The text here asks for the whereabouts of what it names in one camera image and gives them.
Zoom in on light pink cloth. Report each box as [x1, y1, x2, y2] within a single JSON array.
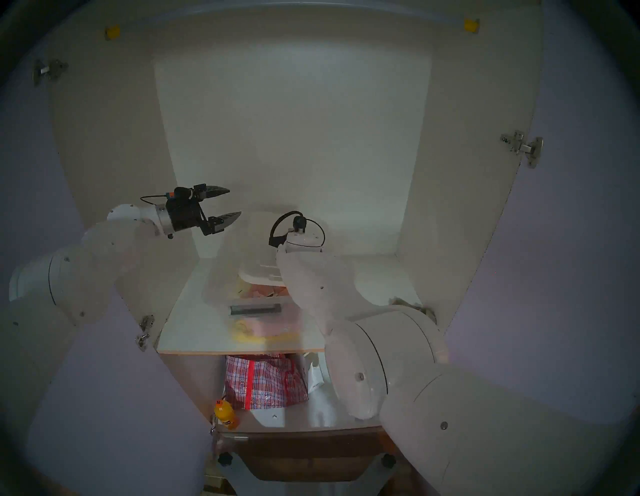
[[250, 319, 303, 338]]

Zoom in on brown wooden panel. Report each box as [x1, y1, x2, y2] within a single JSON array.
[[215, 430, 401, 483]]

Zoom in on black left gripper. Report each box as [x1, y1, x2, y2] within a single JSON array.
[[167, 185, 242, 236]]

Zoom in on white cabinet shelf board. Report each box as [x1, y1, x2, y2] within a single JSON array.
[[156, 254, 441, 357], [220, 372, 386, 434]]

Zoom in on orange bottle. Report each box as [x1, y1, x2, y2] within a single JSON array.
[[214, 399, 240, 431]]

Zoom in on lavender cabinet door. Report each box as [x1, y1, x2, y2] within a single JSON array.
[[0, 50, 221, 496], [430, 0, 640, 431]]

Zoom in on white plastic bin lid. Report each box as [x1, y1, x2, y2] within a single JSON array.
[[239, 255, 289, 287]]

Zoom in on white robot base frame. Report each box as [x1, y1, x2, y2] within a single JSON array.
[[206, 452, 412, 496]]

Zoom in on steel cabinet door hinge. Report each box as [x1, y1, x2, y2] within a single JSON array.
[[499, 130, 544, 169], [134, 314, 156, 351], [33, 59, 70, 86]]

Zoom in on small white carton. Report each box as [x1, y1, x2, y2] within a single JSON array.
[[305, 352, 328, 394]]

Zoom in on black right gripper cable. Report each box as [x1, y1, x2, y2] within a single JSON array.
[[268, 210, 326, 248]]

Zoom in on olive brown socks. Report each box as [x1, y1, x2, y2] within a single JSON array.
[[390, 296, 437, 321]]

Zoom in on pale closet rod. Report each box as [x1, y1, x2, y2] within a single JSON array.
[[120, 1, 466, 36]]

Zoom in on red plaid woven bag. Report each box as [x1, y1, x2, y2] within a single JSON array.
[[225, 353, 309, 411]]

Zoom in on cream open wardrobe cabinet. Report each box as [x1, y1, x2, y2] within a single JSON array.
[[47, 0, 546, 436]]

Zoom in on clear plastic storage bin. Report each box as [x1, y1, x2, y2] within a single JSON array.
[[201, 220, 313, 351]]

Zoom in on salmon pink flowered towel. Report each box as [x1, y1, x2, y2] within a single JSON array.
[[247, 284, 291, 300]]

